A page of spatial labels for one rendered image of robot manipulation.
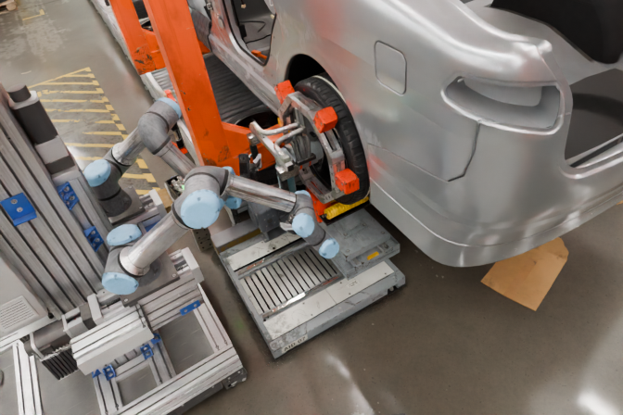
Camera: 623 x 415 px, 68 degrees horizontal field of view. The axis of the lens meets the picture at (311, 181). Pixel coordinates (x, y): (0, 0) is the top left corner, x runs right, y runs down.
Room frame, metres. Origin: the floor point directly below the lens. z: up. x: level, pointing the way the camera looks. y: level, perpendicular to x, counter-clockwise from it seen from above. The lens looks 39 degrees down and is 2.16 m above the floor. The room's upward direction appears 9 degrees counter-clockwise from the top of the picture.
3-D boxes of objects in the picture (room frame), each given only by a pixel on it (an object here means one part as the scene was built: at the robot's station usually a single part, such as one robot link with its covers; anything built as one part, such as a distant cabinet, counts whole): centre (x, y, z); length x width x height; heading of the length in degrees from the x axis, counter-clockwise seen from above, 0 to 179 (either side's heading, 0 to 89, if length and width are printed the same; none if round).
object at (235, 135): (2.31, 0.21, 0.69); 0.52 x 0.17 x 0.35; 114
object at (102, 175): (1.70, 0.93, 0.98); 0.13 x 0.12 x 0.14; 161
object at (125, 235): (1.24, 0.71, 0.98); 0.13 x 0.12 x 0.14; 3
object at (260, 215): (2.10, 0.19, 0.26); 0.42 x 0.18 x 0.35; 114
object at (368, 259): (1.92, -0.18, 0.13); 0.50 x 0.36 x 0.10; 24
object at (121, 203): (1.70, 0.93, 0.87); 0.15 x 0.15 x 0.10
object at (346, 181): (1.57, -0.15, 0.85); 0.09 x 0.08 x 0.07; 24
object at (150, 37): (4.08, 0.99, 0.69); 0.52 x 0.17 x 0.35; 114
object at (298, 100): (1.86, -0.02, 0.85); 0.54 x 0.07 x 0.54; 24
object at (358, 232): (1.93, -0.18, 0.32); 0.40 x 0.30 x 0.28; 24
